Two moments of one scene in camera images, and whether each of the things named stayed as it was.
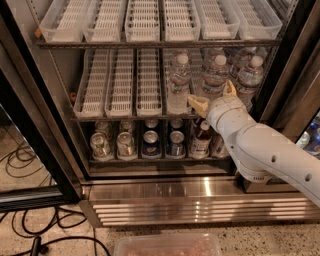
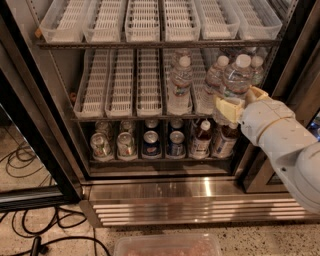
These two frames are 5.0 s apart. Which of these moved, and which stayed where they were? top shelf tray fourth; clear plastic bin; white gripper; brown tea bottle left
Moved: white gripper
Stayed: clear plastic bin; top shelf tray fourth; brown tea bottle left
